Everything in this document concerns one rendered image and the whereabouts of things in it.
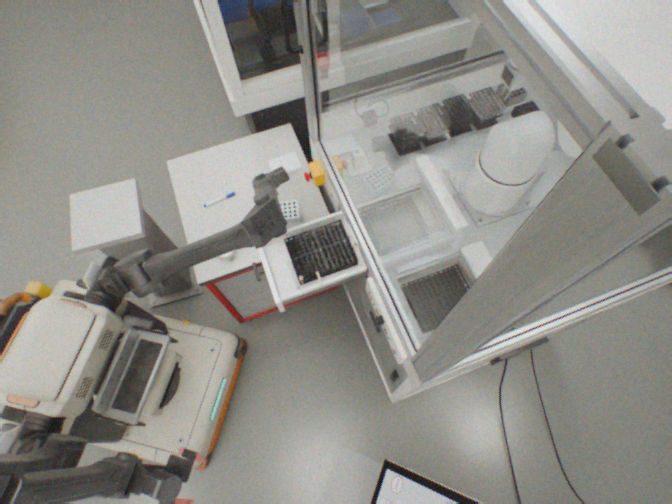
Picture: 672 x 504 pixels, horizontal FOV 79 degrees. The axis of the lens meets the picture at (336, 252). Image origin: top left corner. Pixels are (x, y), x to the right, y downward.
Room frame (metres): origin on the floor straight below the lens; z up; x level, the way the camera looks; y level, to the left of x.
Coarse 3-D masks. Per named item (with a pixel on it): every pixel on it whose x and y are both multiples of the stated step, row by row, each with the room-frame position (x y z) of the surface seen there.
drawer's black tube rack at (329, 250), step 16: (336, 224) 0.72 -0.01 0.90; (304, 240) 0.66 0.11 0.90; (320, 240) 0.67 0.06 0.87; (336, 240) 0.65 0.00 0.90; (304, 256) 0.59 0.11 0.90; (320, 256) 0.60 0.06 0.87; (336, 256) 0.59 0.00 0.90; (352, 256) 0.60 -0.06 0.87; (304, 272) 0.53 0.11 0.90; (320, 272) 0.54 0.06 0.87
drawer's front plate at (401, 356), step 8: (368, 280) 0.48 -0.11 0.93; (368, 288) 0.47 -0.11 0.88; (376, 288) 0.45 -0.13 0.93; (376, 296) 0.42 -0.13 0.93; (376, 304) 0.40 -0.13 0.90; (376, 312) 0.39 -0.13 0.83; (384, 312) 0.37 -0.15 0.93; (384, 320) 0.34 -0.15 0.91; (392, 328) 0.31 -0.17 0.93; (392, 336) 0.29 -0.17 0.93; (392, 344) 0.27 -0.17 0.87; (400, 344) 0.26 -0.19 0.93; (400, 352) 0.23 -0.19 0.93; (400, 360) 0.22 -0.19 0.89
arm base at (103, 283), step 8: (104, 264) 0.46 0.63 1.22; (112, 264) 0.46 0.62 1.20; (104, 272) 0.43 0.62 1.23; (112, 272) 0.42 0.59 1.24; (96, 280) 0.41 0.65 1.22; (104, 280) 0.41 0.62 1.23; (96, 288) 0.39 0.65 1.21; (104, 288) 0.39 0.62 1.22; (112, 288) 0.38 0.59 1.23; (120, 296) 0.39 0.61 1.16
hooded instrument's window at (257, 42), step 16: (224, 0) 1.39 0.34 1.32; (240, 0) 1.40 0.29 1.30; (256, 0) 1.42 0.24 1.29; (272, 0) 1.44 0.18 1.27; (224, 16) 1.38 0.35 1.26; (240, 16) 1.40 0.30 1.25; (256, 16) 1.42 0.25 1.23; (272, 16) 1.43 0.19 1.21; (288, 16) 1.45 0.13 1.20; (208, 32) 1.54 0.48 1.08; (240, 32) 1.39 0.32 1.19; (256, 32) 1.41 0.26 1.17; (272, 32) 1.43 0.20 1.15; (240, 48) 1.39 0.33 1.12; (256, 48) 1.41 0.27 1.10; (272, 48) 1.43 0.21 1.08; (240, 64) 1.38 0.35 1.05; (256, 64) 1.40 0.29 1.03; (272, 64) 1.42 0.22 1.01; (288, 64) 1.45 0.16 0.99
